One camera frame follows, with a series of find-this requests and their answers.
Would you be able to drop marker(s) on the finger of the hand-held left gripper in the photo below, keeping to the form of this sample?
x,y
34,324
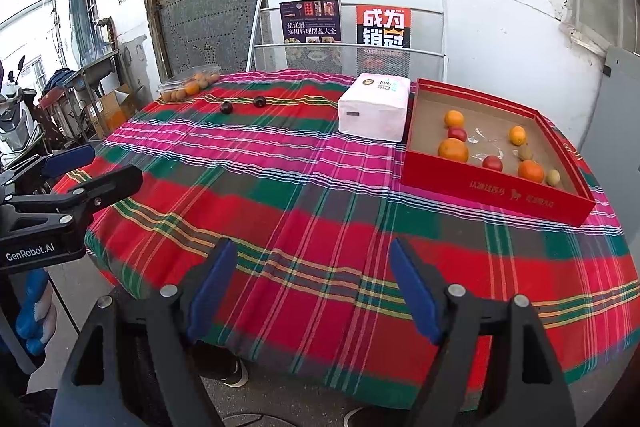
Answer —
x,y
70,158
115,184

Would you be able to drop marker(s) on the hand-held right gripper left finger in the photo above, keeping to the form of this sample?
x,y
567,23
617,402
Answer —
x,y
212,287

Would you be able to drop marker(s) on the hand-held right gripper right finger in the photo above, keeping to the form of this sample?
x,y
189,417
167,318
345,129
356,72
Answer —
x,y
415,292

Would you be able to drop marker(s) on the red cardboard box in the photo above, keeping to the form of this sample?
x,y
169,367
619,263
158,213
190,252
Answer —
x,y
475,194

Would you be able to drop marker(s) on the large orange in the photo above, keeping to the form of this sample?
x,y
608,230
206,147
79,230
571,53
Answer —
x,y
453,150

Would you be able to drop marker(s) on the red apple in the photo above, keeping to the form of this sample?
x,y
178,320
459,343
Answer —
x,y
492,163
457,134

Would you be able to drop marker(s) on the kiwi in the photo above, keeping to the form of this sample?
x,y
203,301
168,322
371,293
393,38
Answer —
x,y
552,177
525,152

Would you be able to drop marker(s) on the pile of brown fruits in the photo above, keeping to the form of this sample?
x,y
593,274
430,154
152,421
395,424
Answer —
x,y
202,79

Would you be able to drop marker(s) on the person's left hand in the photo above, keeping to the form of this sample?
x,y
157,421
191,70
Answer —
x,y
35,307

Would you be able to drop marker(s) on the cardboard boxes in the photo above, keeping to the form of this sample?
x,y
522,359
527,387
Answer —
x,y
112,107

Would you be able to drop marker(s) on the white scooter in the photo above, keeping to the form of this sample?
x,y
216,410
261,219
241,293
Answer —
x,y
12,117

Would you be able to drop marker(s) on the blue cloth bundle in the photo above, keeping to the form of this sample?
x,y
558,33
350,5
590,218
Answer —
x,y
57,79

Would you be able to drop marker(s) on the black shoe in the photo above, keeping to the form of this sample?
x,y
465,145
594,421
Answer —
x,y
357,416
225,369

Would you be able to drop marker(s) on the metal workbench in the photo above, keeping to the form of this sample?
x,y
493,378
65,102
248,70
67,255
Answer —
x,y
97,67

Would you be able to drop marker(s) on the clear plastic container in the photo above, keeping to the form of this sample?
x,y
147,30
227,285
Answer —
x,y
172,84

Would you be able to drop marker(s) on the plaid tablecloth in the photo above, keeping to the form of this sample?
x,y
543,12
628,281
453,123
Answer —
x,y
300,207

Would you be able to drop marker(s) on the dark plum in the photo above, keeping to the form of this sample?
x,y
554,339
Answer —
x,y
259,102
226,108

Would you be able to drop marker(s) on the barred window with blue curtain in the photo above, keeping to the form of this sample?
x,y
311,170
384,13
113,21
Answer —
x,y
80,2

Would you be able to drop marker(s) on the white tissue pack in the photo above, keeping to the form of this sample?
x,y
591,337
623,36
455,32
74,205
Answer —
x,y
370,117

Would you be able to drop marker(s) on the dark cookbook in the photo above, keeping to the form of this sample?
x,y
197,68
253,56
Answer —
x,y
310,27

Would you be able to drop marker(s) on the white metal mesh chair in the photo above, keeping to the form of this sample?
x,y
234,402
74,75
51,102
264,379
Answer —
x,y
430,32

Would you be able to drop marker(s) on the red and black book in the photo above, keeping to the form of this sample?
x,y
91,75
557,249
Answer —
x,y
382,27

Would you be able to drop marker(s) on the grey folded table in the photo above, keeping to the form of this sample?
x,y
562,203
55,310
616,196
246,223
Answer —
x,y
620,97

